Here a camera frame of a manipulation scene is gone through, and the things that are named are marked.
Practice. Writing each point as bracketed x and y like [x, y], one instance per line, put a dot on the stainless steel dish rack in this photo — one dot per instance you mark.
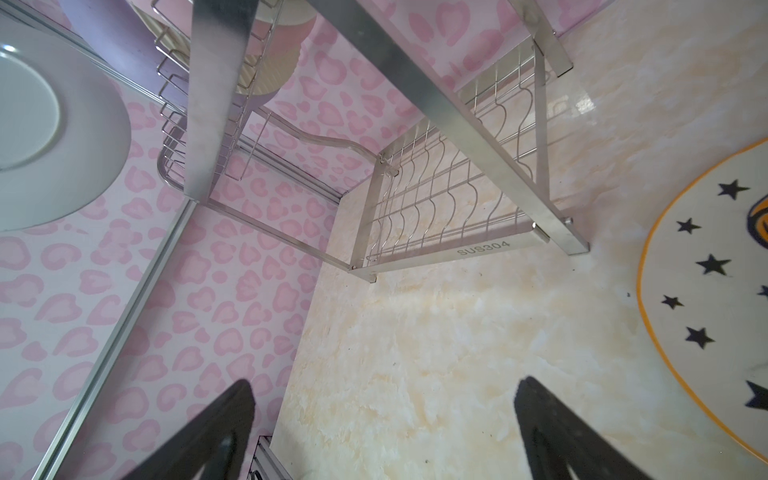
[436, 109]

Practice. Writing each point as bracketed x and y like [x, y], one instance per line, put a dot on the white plate dark rim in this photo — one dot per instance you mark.
[65, 131]

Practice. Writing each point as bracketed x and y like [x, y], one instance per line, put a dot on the pink bear plate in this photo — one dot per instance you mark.
[271, 56]

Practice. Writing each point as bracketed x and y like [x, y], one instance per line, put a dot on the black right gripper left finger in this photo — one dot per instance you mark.
[211, 446]

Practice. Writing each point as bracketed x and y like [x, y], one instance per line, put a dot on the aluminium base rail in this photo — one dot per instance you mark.
[264, 463]

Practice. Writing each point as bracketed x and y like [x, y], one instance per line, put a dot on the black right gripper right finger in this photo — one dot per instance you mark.
[559, 444]

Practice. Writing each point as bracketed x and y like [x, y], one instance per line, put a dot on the white plate orange sunburst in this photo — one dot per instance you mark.
[285, 12]

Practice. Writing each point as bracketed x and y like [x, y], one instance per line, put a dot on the orange rimmed star plate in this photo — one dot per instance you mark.
[702, 294]

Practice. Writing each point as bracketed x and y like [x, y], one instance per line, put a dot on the purple bear plate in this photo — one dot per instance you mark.
[118, 36]

